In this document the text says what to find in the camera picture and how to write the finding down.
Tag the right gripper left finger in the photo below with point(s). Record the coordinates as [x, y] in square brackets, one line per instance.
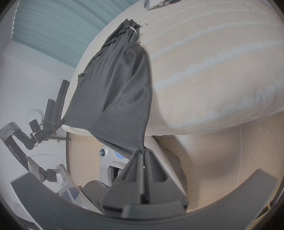
[127, 188]

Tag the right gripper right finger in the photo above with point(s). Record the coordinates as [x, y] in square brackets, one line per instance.
[161, 188]

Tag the black T-shirt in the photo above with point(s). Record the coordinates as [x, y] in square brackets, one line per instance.
[113, 92]

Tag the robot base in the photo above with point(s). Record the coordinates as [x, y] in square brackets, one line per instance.
[112, 152]

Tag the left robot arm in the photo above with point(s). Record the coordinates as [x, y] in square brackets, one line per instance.
[24, 138]

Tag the bed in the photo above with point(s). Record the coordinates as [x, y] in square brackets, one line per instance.
[216, 68]

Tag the dark grey dressing table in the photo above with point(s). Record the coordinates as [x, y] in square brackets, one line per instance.
[49, 106]

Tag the black chest of drawers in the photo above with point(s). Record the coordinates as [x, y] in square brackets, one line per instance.
[64, 92]

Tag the blue-green curtain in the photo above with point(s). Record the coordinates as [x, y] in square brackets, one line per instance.
[60, 20]

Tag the round wall mirror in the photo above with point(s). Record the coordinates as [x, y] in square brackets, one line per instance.
[34, 114]

